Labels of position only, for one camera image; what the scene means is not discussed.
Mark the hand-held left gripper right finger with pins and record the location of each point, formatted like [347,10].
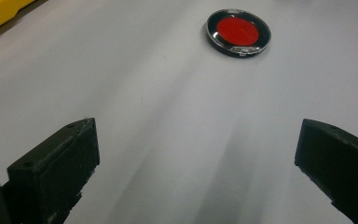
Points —
[338,161]

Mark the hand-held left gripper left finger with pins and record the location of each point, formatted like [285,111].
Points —
[52,168]

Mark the round red blush compact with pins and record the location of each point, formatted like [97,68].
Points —
[238,31]

